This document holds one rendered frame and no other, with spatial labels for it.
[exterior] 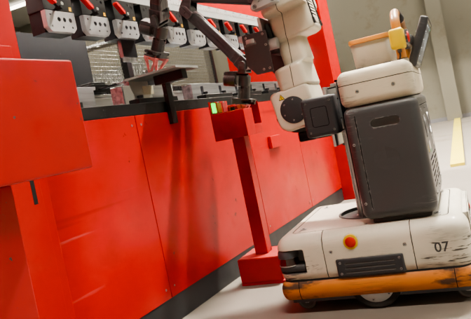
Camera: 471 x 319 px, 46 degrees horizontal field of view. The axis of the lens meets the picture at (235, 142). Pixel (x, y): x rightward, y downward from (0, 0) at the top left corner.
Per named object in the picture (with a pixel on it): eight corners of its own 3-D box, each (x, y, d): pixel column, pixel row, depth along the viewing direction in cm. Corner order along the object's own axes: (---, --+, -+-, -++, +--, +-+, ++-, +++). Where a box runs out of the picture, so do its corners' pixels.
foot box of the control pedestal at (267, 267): (294, 282, 242) (289, 254, 242) (242, 286, 252) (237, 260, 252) (307, 268, 260) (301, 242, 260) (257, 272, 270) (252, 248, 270)
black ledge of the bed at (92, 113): (10, 127, 165) (7, 113, 165) (-36, 140, 175) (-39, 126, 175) (323, 94, 432) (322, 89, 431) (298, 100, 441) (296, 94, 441)
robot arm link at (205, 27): (183, 2, 258) (193, 4, 268) (176, 12, 260) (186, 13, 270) (249, 64, 250) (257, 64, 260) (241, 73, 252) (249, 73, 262)
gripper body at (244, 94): (235, 101, 264) (236, 85, 263) (256, 102, 260) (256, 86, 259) (230, 102, 258) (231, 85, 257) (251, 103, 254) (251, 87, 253)
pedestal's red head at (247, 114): (248, 135, 244) (240, 94, 243) (215, 141, 250) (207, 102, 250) (263, 132, 262) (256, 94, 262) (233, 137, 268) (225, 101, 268)
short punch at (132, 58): (125, 61, 242) (120, 39, 242) (121, 62, 243) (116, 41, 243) (139, 62, 251) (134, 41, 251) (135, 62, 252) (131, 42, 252)
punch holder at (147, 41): (147, 39, 254) (139, 3, 253) (132, 44, 258) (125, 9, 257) (165, 41, 267) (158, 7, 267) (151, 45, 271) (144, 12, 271)
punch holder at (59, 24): (48, 30, 200) (39, -16, 200) (32, 36, 204) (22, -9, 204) (78, 33, 214) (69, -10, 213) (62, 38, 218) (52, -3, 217)
